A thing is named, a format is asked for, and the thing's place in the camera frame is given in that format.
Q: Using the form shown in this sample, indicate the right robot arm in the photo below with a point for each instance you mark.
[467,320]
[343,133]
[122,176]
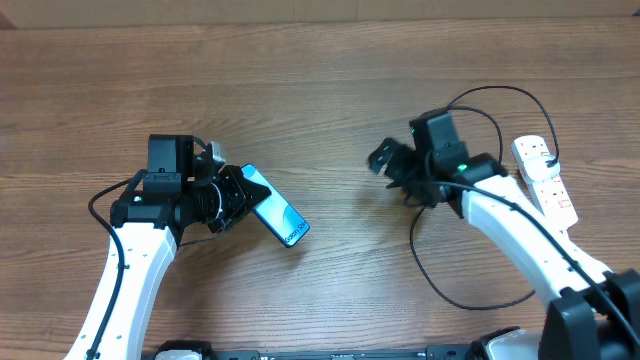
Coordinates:
[591,311]

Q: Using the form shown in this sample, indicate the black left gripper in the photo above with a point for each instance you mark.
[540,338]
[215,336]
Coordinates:
[241,190]

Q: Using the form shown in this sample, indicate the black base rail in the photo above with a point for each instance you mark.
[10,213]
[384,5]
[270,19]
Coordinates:
[192,349]

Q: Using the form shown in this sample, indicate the white charger plug adapter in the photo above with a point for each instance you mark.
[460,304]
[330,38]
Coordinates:
[540,168]

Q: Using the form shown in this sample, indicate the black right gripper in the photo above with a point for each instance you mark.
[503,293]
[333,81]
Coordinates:
[404,155]

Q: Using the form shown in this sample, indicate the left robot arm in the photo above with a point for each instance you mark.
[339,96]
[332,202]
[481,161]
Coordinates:
[183,183]

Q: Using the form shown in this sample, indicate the white power strip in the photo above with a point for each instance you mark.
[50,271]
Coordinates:
[550,197]

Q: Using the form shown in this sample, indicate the blue Samsung Galaxy smartphone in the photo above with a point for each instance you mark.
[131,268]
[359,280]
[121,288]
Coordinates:
[276,213]

